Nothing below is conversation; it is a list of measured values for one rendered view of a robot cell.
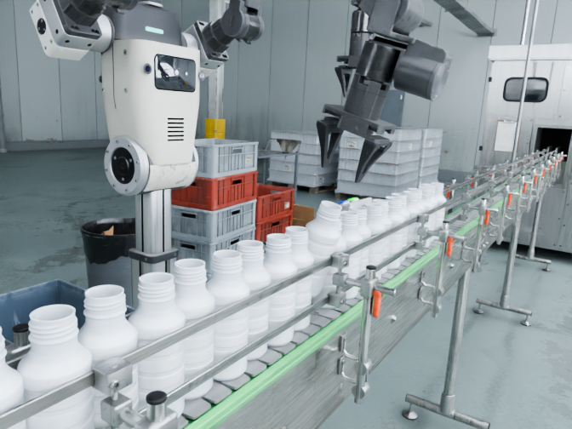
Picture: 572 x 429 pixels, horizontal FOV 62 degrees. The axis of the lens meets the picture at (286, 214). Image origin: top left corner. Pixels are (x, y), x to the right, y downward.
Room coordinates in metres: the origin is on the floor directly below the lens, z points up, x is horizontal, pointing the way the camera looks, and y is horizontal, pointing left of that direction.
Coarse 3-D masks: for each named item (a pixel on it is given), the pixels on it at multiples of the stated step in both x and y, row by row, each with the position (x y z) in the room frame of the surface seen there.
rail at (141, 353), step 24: (504, 168) 2.63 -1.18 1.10; (456, 216) 1.50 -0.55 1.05; (384, 264) 0.97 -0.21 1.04; (216, 312) 0.52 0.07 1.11; (312, 312) 0.71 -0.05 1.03; (168, 336) 0.45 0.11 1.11; (264, 336) 0.60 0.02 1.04; (72, 384) 0.36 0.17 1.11; (192, 384) 0.48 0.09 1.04; (24, 408) 0.33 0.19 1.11; (144, 408) 0.43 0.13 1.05
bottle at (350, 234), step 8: (344, 216) 0.87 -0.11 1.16; (352, 216) 0.87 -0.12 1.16; (344, 224) 0.87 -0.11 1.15; (352, 224) 0.87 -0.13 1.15; (344, 232) 0.86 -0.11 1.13; (352, 232) 0.86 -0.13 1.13; (352, 240) 0.85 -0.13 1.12; (360, 240) 0.86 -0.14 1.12; (352, 256) 0.86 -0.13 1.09; (360, 256) 0.87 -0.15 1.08; (352, 264) 0.86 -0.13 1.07; (352, 272) 0.86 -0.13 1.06; (352, 288) 0.86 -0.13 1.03; (352, 296) 0.86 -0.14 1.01
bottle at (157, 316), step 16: (160, 272) 0.50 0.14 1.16; (144, 288) 0.47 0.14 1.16; (160, 288) 0.47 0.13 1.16; (144, 304) 0.47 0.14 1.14; (160, 304) 0.47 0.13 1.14; (144, 320) 0.46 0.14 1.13; (160, 320) 0.46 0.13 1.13; (176, 320) 0.47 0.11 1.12; (144, 336) 0.46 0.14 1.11; (160, 336) 0.46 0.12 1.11; (160, 352) 0.46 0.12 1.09; (176, 352) 0.47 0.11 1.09; (144, 368) 0.46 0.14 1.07; (160, 368) 0.46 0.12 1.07; (176, 368) 0.47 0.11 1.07; (144, 384) 0.46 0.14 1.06; (160, 384) 0.46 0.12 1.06; (176, 384) 0.47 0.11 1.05; (144, 400) 0.46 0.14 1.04; (176, 400) 0.47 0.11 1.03
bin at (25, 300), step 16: (32, 288) 0.97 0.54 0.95; (48, 288) 1.00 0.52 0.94; (64, 288) 1.00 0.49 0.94; (80, 288) 0.97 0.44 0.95; (0, 304) 0.91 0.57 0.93; (16, 304) 0.94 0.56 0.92; (32, 304) 0.97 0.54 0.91; (48, 304) 0.99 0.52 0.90; (64, 304) 1.00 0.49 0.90; (80, 304) 0.97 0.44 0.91; (0, 320) 0.91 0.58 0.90; (16, 320) 0.94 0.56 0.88; (80, 320) 0.97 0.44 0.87
